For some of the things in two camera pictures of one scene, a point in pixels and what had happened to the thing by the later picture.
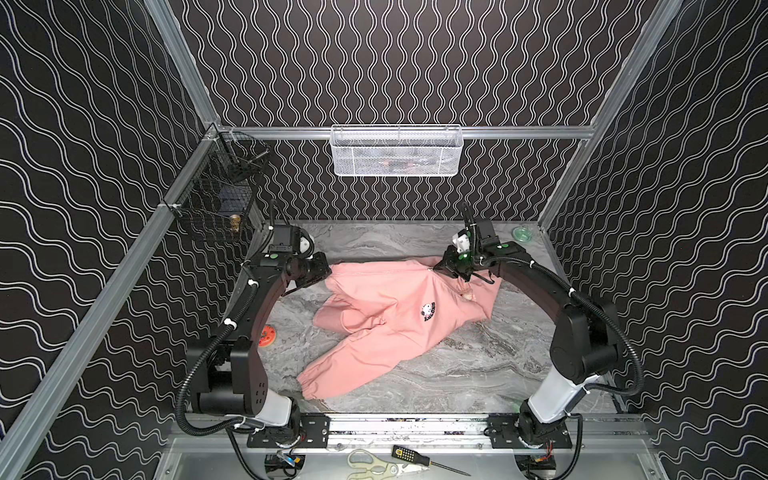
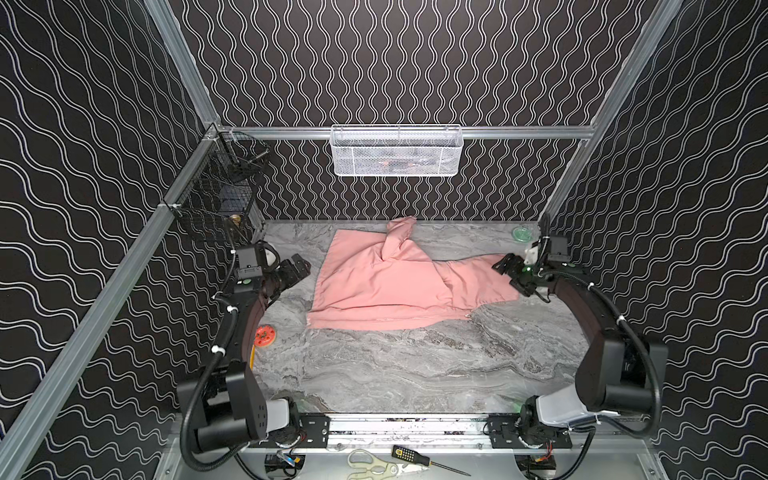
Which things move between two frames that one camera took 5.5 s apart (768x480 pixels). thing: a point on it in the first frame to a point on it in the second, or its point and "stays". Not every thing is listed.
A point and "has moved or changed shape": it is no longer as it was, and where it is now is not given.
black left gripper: [318, 267] to [290, 270]
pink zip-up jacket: [385, 310] has moved or changed shape
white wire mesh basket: [397, 150] stays
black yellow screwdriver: [407, 454] stays
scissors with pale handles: [377, 468] stays
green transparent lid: [522, 233] stays
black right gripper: [455, 263] to [514, 270]
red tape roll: [268, 336] stays
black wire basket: [216, 191] stays
